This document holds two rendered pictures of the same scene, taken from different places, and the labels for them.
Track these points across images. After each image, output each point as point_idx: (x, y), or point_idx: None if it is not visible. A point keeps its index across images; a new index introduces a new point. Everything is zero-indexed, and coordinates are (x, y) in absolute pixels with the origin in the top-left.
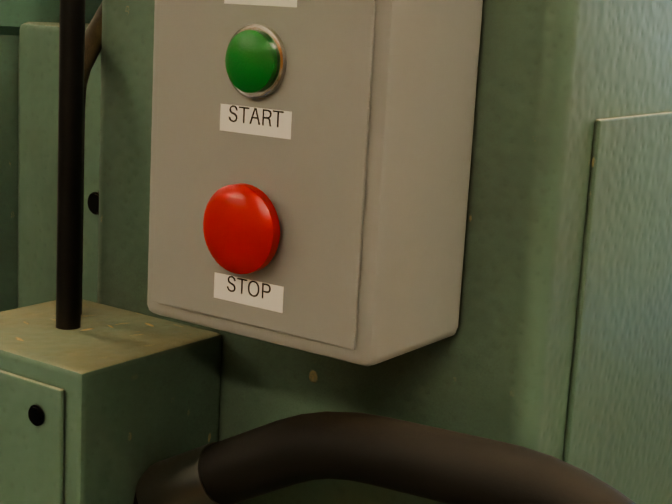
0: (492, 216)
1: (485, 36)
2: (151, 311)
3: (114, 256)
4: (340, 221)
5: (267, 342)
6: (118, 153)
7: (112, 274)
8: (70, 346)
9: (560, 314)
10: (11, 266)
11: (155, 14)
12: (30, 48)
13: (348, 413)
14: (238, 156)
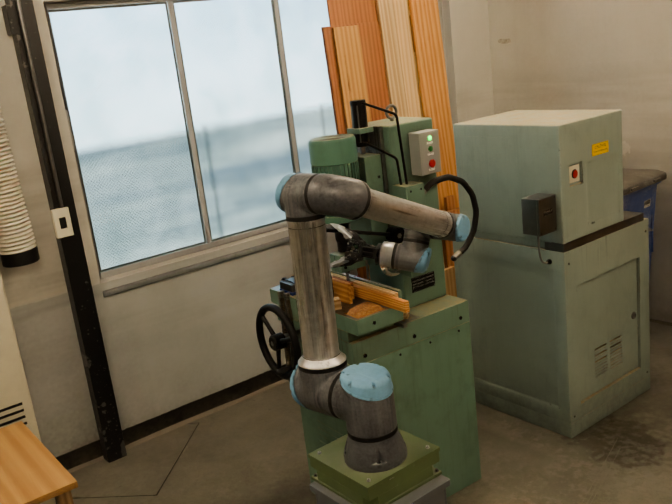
0: None
1: None
2: (422, 175)
3: (396, 178)
4: (438, 159)
5: (414, 179)
6: (395, 166)
7: (396, 180)
8: (414, 183)
9: None
10: None
11: (419, 147)
12: (366, 160)
13: (433, 178)
14: (429, 157)
